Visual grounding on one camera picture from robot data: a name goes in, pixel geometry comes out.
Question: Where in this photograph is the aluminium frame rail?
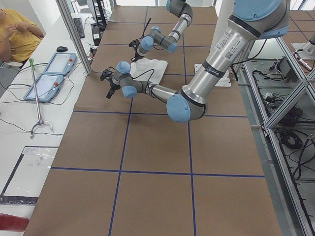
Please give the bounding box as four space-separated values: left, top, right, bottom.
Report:
241 38 315 236

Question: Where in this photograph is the red cylinder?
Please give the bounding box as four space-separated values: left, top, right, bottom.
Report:
0 213 30 232

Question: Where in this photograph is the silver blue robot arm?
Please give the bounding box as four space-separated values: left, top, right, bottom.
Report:
129 0 193 62
100 0 290 123

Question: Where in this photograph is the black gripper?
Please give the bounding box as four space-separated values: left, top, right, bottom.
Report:
134 51 143 60
106 79 121 99

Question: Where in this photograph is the white long-sleeve printed shirt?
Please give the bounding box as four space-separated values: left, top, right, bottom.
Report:
130 58 168 84

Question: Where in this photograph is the clear plastic bag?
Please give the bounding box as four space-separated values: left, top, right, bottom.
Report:
0 146 58 206

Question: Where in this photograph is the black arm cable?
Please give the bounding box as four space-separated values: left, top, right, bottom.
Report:
140 17 152 41
131 68 156 96

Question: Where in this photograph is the blue teach pendant near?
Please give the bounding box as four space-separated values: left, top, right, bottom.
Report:
35 73 63 102

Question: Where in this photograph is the aluminium frame post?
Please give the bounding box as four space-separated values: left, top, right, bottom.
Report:
56 0 92 75

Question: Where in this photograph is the blue teach pendant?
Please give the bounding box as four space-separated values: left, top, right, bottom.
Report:
44 52 77 75
35 73 63 102

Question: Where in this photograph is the grabber reach tool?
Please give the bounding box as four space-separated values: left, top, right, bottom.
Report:
29 58 54 139

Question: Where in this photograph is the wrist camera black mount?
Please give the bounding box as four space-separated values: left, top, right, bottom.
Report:
100 68 114 82
128 39 140 51

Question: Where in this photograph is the blue teach pendant far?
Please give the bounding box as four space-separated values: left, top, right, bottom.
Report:
44 52 77 75

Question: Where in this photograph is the person in yellow shirt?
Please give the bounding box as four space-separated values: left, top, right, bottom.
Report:
0 9 44 64

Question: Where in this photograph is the black computer mouse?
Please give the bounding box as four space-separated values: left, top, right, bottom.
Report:
56 46 68 53

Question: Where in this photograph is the black keyboard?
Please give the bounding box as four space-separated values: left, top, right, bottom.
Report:
72 17 85 38

